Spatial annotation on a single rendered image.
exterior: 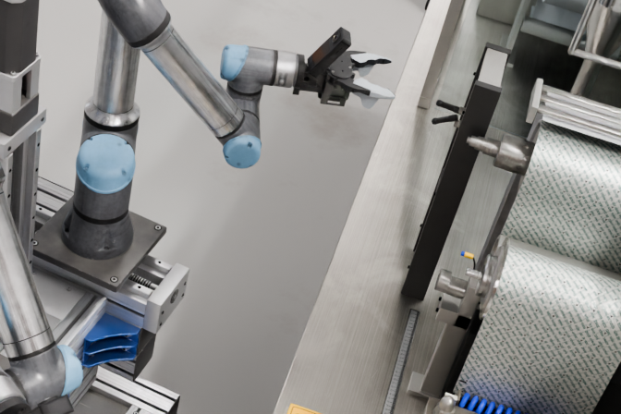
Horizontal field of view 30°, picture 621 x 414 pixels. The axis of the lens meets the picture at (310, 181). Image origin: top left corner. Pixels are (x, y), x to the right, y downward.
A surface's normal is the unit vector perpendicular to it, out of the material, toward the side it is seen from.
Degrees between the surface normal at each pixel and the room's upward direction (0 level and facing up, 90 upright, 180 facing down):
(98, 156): 7
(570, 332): 90
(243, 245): 0
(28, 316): 48
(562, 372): 90
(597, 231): 92
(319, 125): 0
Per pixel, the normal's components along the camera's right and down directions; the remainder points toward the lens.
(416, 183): 0.20, -0.76
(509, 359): -0.25, 0.57
